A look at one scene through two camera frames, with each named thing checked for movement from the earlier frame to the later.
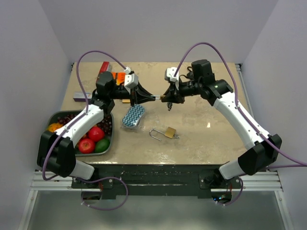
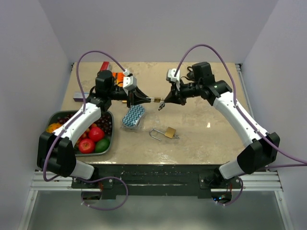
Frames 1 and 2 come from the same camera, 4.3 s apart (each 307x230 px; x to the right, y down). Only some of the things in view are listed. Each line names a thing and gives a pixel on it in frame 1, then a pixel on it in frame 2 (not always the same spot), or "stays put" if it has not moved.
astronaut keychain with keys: [169, 105] -> [161, 105]
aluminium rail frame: [267, 183] stays put
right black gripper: [173, 94] stays put
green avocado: [102, 145] stays put
